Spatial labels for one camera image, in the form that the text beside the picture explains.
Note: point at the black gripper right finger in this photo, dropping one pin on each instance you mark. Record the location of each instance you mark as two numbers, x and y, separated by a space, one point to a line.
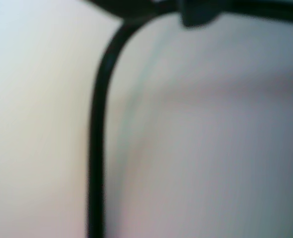
198 13

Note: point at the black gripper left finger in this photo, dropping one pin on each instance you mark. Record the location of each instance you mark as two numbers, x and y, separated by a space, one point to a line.
126 7

